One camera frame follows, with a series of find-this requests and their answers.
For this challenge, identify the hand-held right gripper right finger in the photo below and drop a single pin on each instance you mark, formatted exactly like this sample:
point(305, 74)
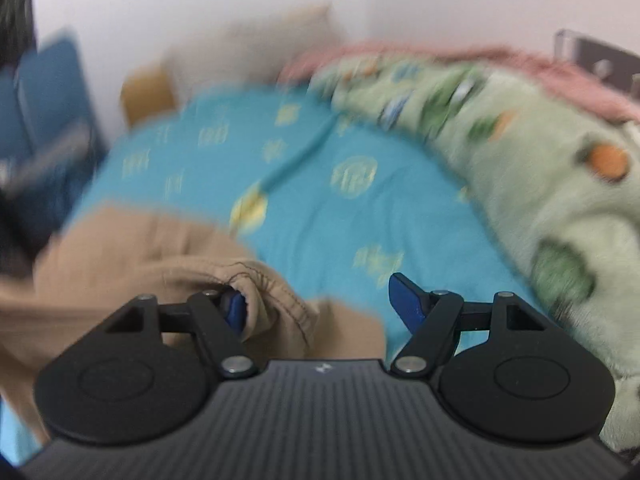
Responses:
point(407, 302)

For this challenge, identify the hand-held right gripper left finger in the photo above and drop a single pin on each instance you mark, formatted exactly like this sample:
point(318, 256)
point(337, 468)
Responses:
point(235, 310)

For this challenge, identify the tan garment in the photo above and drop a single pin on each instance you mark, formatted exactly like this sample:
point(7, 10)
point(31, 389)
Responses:
point(150, 260)

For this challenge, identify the wooden headboard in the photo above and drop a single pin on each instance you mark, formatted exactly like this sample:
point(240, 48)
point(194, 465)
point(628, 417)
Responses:
point(147, 95)

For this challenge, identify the teal printed bed sheet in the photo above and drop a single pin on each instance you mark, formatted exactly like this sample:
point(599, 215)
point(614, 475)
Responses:
point(310, 175)

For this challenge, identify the green printed fleece blanket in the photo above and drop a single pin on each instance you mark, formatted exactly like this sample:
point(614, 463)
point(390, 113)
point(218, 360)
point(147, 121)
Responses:
point(540, 160)

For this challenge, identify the beige pillow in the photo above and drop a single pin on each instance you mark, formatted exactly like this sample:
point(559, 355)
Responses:
point(250, 45)

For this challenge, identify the pink blanket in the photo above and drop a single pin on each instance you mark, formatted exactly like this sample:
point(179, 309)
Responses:
point(550, 77)

